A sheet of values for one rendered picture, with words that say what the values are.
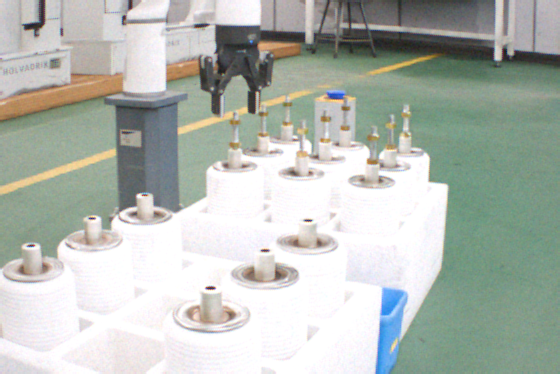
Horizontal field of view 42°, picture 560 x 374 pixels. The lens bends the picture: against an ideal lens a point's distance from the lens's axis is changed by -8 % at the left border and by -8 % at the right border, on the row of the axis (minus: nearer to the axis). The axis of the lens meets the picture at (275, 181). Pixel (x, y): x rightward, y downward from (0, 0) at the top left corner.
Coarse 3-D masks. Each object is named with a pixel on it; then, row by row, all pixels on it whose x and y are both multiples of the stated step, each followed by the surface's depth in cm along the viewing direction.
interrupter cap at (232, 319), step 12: (192, 300) 76; (228, 300) 77; (180, 312) 74; (192, 312) 74; (228, 312) 75; (240, 312) 74; (180, 324) 71; (192, 324) 71; (204, 324) 71; (216, 324) 71; (228, 324) 71; (240, 324) 71
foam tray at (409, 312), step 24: (432, 192) 144; (192, 216) 128; (216, 216) 128; (264, 216) 129; (336, 216) 129; (408, 216) 129; (432, 216) 136; (192, 240) 129; (216, 240) 127; (240, 240) 125; (264, 240) 124; (360, 240) 118; (384, 240) 117; (408, 240) 118; (432, 240) 139; (360, 264) 118; (384, 264) 117; (408, 264) 120; (432, 264) 143; (408, 288) 122; (408, 312) 125
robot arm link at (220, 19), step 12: (216, 0) 124; (228, 0) 121; (240, 0) 121; (252, 0) 122; (204, 12) 126; (216, 12) 123; (228, 12) 121; (240, 12) 121; (252, 12) 122; (228, 24) 122; (240, 24) 122; (252, 24) 122
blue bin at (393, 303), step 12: (384, 288) 115; (384, 300) 115; (396, 300) 114; (384, 312) 115; (396, 312) 106; (384, 324) 105; (396, 324) 109; (384, 336) 106; (396, 336) 111; (384, 348) 106; (396, 348) 113; (384, 360) 107; (396, 360) 115; (384, 372) 108
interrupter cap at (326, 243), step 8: (296, 232) 97; (320, 232) 97; (280, 240) 95; (288, 240) 95; (296, 240) 96; (320, 240) 95; (328, 240) 95; (336, 240) 95; (280, 248) 93; (288, 248) 92; (296, 248) 92; (304, 248) 92; (312, 248) 92; (320, 248) 92; (328, 248) 92; (336, 248) 93
